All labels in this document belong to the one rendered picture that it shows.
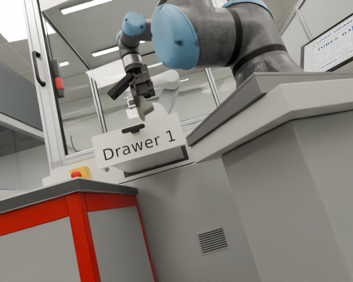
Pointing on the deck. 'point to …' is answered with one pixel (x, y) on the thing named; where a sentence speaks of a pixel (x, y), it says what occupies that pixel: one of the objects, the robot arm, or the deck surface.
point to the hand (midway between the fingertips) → (141, 118)
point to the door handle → (37, 67)
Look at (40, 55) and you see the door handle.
